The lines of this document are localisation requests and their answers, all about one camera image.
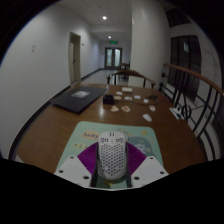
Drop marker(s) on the round ceiling lights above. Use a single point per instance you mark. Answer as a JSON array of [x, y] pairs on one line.
[[104, 17]]

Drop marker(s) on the small white box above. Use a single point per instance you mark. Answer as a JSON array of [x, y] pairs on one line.
[[127, 89]]

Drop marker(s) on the dark framed window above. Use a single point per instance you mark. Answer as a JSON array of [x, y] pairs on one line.
[[183, 65]]

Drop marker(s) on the white perforated computer mouse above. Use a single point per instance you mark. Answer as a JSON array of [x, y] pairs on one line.
[[112, 153]]

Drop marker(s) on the wooden round-back chair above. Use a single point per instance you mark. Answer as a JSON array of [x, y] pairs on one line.
[[130, 73]]

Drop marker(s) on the glass double door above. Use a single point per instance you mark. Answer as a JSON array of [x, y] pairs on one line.
[[113, 57]]

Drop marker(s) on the small black box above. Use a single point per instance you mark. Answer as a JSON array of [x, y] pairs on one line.
[[107, 99]]

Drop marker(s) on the black railing with wooden handrail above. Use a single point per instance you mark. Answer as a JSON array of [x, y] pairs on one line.
[[196, 75]]

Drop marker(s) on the black closed laptop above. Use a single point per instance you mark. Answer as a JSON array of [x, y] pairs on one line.
[[78, 98]]

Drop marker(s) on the dark wooden corridor chair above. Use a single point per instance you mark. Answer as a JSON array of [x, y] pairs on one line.
[[125, 65]]

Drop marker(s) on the black scissors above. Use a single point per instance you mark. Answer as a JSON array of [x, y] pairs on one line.
[[153, 97]]

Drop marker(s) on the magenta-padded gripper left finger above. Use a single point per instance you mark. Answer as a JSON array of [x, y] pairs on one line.
[[74, 168]]

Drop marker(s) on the small pale flat piece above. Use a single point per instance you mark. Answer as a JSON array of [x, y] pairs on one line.
[[117, 98], [119, 93], [125, 108], [128, 98], [137, 97], [146, 100], [147, 117], [152, 107], [114, 108]]

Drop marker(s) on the green exit sign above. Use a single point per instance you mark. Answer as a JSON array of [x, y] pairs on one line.
[[114, 42]]

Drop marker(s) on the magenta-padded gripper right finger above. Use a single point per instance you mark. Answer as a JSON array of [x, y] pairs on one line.
[[150, 168]]

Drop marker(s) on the light green printed mouse pad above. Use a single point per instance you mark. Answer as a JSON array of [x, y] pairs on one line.
[[87, 128]]

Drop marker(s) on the pale side door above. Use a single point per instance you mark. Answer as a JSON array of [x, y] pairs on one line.
[[75, 58]]

